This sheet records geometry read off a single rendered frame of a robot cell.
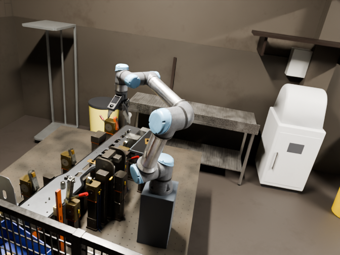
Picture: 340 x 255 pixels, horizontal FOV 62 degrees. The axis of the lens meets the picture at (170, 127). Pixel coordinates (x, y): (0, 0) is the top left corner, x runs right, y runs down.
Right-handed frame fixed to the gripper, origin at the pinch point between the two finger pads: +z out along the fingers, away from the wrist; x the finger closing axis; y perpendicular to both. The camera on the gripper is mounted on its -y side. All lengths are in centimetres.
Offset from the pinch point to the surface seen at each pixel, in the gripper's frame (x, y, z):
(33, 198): 34, -39, 44
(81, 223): 15, -19, 74
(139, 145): -5.6, 24.8, 28.0
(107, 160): 2.5, -7.5, 25.0
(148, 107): 43, 161, 55
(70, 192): 9.0, -36.8, 31.7
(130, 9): 111, 234, -47
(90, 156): 31, 17, 44
